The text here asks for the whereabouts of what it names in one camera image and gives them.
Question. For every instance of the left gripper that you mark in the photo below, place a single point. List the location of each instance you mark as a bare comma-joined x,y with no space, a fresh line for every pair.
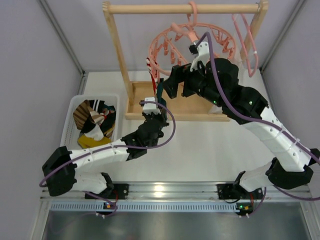
155,116

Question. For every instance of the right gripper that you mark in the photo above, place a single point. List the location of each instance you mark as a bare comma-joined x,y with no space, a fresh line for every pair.
185,81

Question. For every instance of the red sock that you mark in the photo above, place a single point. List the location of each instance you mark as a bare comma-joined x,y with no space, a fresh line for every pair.
153,74

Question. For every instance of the teal sock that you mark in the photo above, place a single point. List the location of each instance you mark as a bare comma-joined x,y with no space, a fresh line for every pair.
160,99

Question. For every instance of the white sock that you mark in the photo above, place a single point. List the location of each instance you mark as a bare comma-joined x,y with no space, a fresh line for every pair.
95,134

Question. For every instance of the black white-striped sock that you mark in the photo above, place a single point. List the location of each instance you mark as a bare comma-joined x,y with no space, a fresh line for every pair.
96,110

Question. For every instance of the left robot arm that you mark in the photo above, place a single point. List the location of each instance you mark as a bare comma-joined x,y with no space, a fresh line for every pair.
86,170

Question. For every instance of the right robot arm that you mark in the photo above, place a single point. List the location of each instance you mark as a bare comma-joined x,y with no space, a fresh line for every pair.
217,82

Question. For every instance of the dark patterned socks pile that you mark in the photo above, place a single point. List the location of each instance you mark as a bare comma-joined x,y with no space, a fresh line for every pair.
107,126

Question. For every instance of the wooden clothes rack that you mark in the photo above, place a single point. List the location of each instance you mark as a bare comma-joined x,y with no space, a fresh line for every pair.
252,15

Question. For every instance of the white sheer garment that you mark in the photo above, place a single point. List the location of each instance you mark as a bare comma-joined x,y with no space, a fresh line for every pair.
215,111

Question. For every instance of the yellow sock in basket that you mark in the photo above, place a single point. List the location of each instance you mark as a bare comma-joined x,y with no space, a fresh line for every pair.
87,142

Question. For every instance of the white plastic basket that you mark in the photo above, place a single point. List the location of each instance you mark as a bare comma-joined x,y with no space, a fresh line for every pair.
70,133

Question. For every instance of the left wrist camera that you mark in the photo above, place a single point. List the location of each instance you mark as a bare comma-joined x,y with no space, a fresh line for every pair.
149,106

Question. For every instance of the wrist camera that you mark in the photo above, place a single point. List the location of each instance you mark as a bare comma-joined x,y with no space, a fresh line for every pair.
202,53
149,106

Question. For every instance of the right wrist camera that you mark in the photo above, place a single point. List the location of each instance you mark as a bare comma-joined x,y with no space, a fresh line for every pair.
202,53

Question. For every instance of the aluminium mounting rail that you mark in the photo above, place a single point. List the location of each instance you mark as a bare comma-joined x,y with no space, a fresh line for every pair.
172,197

